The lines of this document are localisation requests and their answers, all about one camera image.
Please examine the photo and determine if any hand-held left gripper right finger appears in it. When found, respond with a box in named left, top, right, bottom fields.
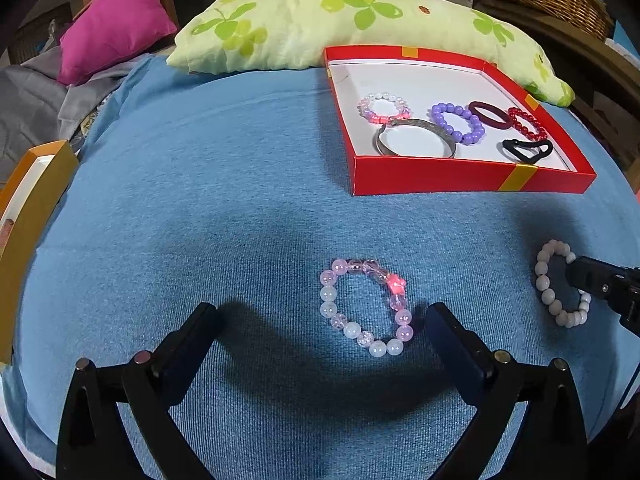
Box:
left=425, top=302, right=591, bottom=480

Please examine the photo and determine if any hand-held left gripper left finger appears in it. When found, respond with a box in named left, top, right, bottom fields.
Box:
left=55, top=302, right=219, bottom=480

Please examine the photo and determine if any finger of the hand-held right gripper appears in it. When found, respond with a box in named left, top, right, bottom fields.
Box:
left=566, top=256, right=640, bottom=335

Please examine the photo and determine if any large pink clear bead bracelet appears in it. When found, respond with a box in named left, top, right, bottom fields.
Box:
left=319, top=258, right=414, bottom=359

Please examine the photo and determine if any black hair tie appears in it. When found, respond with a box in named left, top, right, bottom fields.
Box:
left=497, top=138, right=553, bottom=165

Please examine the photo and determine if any red bead bracelet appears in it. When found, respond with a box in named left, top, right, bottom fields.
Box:
left=507, top=106, right=549, bottom=142

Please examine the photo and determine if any maroon hair tie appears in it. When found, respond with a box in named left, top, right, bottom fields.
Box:
left=468, top=101, right=512, bottom=129

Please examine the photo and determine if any green bangle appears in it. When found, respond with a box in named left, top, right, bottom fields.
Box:
left=374, top=119, right=457, bottom=159

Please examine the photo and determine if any purple bead bracelet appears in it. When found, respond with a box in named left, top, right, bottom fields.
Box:
left=431, top=102, right=487, bottom=147

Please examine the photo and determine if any small pink white bead bracelet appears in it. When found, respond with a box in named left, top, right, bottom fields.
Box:
left=358, top=92, right=412, bottom=126

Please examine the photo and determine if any red shallow cardboard box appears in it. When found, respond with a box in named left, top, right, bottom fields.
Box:
left=322, top=45, right=598, bottom=197

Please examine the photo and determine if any blue table cloth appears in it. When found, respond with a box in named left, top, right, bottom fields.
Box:
left=0, top=55, right=640, bottom=480

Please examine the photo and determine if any orange cardboard box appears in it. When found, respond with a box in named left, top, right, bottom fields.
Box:
left=0, top=140, right=81, bottom=366

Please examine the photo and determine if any wooden bench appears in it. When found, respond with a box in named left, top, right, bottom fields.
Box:
left=475, top=5, right=640, bottom=161

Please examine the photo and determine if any grey blanket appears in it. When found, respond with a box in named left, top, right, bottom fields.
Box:
left=0, top=35, right=131, bottom=161

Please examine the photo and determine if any magenta pillow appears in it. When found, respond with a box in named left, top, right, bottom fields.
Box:
left=57, top=0, right=178, bottom=86

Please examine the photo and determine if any green clover print pillow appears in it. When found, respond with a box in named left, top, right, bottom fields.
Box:
left=166, top=0, right=576, bottom=107

